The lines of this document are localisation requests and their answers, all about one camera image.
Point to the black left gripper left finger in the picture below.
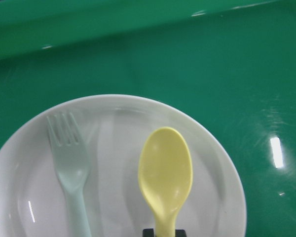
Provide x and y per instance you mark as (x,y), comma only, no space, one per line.
(148,233)

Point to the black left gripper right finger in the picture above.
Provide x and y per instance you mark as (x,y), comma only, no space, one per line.
(180,233)

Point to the yellow plastic spoon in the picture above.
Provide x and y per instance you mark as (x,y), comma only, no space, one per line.
(165,177)

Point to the pale green plastic fork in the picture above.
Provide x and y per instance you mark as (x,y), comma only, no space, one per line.
(72,167)

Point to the white round plate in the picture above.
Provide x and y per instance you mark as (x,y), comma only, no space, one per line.
(115,128)

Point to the green plastic tray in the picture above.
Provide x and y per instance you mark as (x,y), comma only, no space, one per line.
(230,64)

